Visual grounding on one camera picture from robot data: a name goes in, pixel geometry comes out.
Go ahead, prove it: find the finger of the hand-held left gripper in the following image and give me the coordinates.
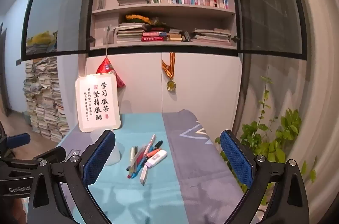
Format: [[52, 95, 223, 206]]
[[5, 133, 30, 150], [33, 147, 67, 164]]

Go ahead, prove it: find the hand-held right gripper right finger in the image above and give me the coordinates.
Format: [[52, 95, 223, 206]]
[[220, 130, 309, 224]]

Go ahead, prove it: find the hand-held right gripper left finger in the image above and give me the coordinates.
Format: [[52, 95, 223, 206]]
[[26, 129, 116, 224]]

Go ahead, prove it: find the translucent plastic cup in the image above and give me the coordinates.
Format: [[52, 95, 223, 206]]
[[90, 129, 122, 167]]

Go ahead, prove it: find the white pen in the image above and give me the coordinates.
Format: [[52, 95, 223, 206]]
[[127, 147, 136, 171]]

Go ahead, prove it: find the clear red pen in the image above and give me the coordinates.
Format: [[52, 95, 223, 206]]
[[126, 150, 146, 179]]

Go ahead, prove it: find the black clip pen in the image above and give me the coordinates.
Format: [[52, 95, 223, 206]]
[[133, 146, 141, 174]]

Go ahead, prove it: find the blue pen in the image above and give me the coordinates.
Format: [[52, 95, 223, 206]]
[[131, 156, 149, 179]]

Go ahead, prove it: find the orange highlighter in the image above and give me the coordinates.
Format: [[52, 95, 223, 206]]
[[144, 149, 161, 159]]

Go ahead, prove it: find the pink striped pen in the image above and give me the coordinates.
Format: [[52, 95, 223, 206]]
[[134, 134, 157, 169]]

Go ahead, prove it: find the white correction tape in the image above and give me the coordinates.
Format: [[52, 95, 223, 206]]
[[144, 149, 168, 169]]

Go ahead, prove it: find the black marker pen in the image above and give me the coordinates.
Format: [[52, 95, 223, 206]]
[[148, 140, 163, 154]]

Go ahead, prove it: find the tall pile of stacked papers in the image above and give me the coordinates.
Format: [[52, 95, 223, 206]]
[[23, 44, 70, 142]]

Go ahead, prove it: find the green potted plant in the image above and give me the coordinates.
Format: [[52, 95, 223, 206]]
[[220, 76, 318, 214]]

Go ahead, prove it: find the white calligraphy sign plaque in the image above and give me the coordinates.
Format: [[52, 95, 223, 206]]
[[75, 74, 121, 133]]

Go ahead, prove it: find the white cabinet door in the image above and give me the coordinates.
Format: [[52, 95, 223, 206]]
[[161, 52, 242, 118], [86, 53, 163, 114]]

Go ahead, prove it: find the red hanging packet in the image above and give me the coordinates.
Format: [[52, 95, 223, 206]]
[[96, 56, 126, 89]]

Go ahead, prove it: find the gold medal with striped ribbon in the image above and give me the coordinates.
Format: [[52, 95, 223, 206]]
[[161, 52, 177, 93]]

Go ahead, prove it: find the yellow bag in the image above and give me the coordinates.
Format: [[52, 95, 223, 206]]
[[28, 30, 57, 45]]

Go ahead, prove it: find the wide stack of booklets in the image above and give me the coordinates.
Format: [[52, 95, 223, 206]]
[[191, 28, 232, 44]]

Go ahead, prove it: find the stack of worn magazines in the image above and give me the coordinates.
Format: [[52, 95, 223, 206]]
[[114, 22, 146, 44]]

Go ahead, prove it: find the small stack of books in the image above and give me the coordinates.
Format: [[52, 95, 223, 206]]
[[168, 28, 192, 42]]

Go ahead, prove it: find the yellow green knitted item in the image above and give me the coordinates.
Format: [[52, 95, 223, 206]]
[[125, 14, 159, 26]]

